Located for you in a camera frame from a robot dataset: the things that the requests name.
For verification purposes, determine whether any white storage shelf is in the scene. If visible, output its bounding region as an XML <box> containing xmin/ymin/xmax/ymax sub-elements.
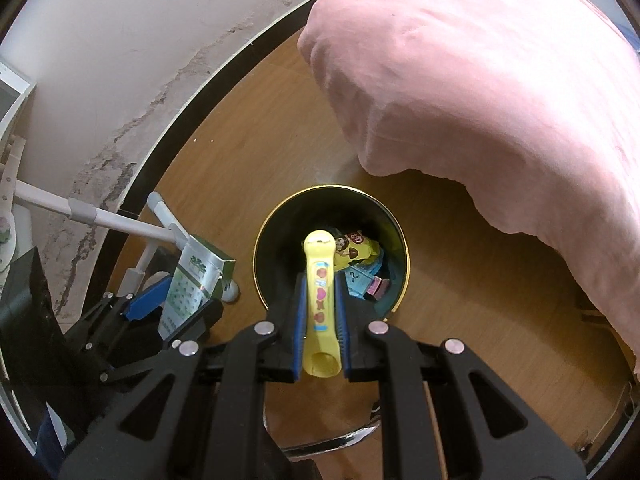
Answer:
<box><xmin>0</xmin><ymin>60</ymin><xmax>39</xmax><ymax>128</ymax></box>

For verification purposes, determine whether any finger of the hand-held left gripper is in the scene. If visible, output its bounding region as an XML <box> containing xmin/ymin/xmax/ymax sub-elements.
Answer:
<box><xmin>66</xmin><ymin>275</ymin><xmax>176</xmax><ymax>351</ymax></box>
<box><xmin>99</xmin><ymin>299</ymin><xmax>224</xmax><ymax>385</ymax></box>

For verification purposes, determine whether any black gold-rimmed trash bin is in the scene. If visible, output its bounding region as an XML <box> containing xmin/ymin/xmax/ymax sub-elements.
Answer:
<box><xmin>252</xmin><ymin>185</ymin><xmax>411</xmax><ymax>323</ymax></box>

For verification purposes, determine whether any pink printed box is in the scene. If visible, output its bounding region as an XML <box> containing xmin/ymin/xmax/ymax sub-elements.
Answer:
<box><xmin>367</xmin><ymin>276</ymin><xmax>392</xmax><ymax>303</ymax></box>

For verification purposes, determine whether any white metal tube frame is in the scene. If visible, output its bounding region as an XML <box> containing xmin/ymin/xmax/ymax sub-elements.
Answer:
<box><xmin>12</xmin><ymin>181</ymin><xmax>242</xmax><ymax>306</ymax></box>

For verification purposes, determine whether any blue cloth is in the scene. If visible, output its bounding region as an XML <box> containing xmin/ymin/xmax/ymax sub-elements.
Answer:
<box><xmin>36</xmin><ymin>407</ymin><xmax>77</xmax><ymax>477</ymax></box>

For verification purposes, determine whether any light blue box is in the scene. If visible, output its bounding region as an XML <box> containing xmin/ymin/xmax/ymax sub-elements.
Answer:
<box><xmin>342</xmin><ymin>260</ymin><xmax>383</xmax><ymax>301</ymax></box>

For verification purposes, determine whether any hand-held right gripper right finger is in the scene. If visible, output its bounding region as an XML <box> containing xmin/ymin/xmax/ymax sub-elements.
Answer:
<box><xmin>334</xmin><ymin>272</ymin><xmax>586</xmax><ymax>480</ymax></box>

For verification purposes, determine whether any yellow snack box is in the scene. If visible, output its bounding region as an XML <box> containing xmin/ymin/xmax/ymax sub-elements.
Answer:
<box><xmin>332</xmin><ymin>231</ymin><xmax>383</xmax><ymax>273</ymax></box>

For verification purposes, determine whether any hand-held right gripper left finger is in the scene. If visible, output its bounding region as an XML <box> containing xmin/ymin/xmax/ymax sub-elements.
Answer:
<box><xmin>57</xmin><ymin>272</ymin><xmax>308</xmax><ymax>480</ymax></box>

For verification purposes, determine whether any beige wooden slat frame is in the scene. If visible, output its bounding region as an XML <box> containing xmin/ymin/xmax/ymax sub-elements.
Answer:
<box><xmin>0</xmin><ymin>135</ymin><xmax>27</xmax><ymax>272</ymax></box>

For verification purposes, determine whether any mint green white carton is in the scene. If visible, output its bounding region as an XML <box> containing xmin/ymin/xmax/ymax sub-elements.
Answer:
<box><xmin>157</xmin><ymin>234</ymin><xmax>237</xmax><ymax>343</ymax></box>

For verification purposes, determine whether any pink blanket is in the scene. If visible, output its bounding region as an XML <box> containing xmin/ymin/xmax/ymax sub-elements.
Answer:
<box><xmin>297</xmin><ymin>0</ymin><xmax>640</xmax><ymax>376</ymax></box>

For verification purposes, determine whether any chrome chair base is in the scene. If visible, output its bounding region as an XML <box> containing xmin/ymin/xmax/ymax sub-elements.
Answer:
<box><xmin>280</xmin><ymin>400</ymin><xmax>384</xmax><ymax>462</ymax></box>

